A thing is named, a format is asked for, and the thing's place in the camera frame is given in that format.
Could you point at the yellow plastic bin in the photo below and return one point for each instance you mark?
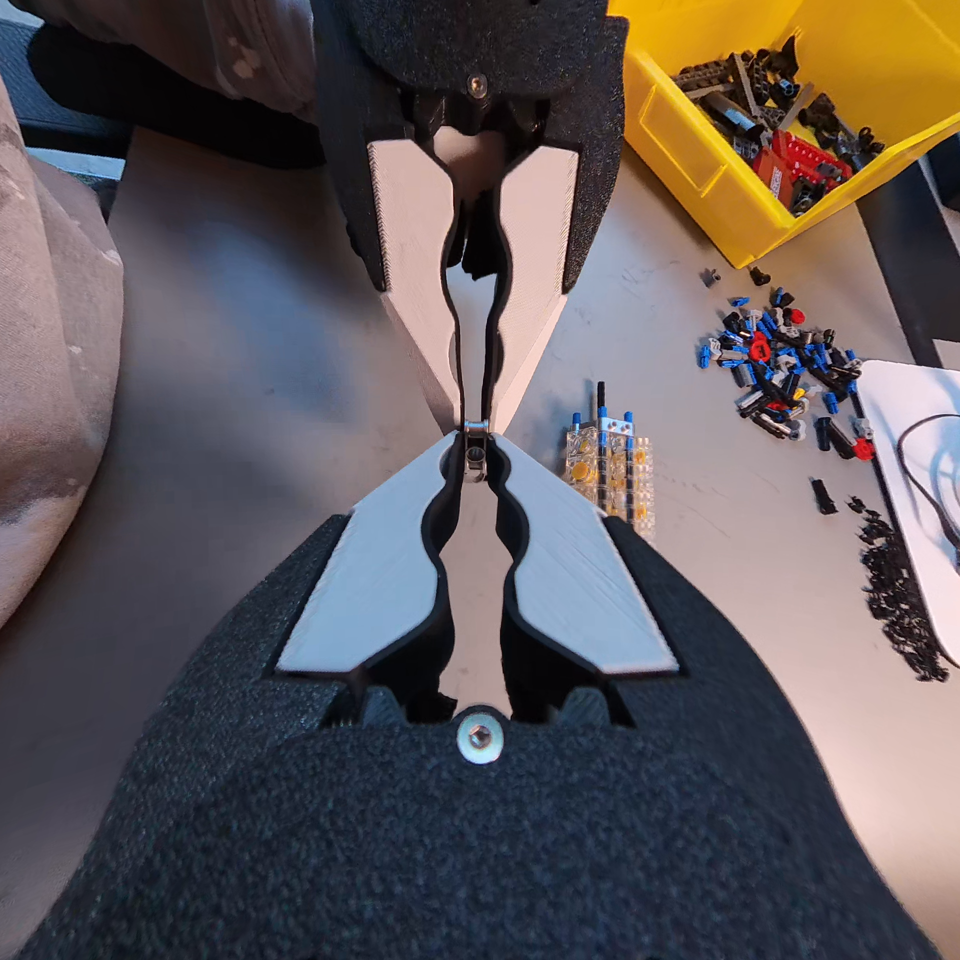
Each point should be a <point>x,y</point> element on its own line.
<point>675,150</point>

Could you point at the white book stand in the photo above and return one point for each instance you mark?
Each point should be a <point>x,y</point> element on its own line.
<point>915,405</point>

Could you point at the pile of mixed brick parts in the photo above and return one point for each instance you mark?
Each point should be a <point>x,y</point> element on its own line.
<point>780,368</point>

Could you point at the person's left forearm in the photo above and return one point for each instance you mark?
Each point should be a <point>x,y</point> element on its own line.
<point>210,45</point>

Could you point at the black chair part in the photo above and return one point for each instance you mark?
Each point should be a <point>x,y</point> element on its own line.
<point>165,120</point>

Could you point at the pile of black red parts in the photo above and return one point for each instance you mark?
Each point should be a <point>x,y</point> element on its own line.
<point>780,128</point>

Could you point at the single black connector pin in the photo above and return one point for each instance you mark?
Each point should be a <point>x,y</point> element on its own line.
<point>824,495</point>

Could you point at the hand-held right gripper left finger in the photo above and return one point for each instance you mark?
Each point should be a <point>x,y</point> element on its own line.
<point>375,585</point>

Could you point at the grey brick piece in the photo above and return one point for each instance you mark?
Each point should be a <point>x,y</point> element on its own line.
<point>710,276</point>

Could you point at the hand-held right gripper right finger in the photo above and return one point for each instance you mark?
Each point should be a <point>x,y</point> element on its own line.
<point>585,585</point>

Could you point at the heap of black pins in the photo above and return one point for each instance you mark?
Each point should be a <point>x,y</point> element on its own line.
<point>900,585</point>

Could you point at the grey desk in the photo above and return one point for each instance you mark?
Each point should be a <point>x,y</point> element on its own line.
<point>225,375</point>

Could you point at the small grey holed beam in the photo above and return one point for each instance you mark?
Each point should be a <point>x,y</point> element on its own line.
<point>477,461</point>

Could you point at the black brick piece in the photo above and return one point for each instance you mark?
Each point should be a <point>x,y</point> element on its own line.
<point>759,275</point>

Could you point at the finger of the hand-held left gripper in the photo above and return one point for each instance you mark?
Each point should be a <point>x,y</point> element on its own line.
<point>413,240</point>
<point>540,255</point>

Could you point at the transparent brick engine model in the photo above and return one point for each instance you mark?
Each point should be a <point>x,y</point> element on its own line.
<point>612,465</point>

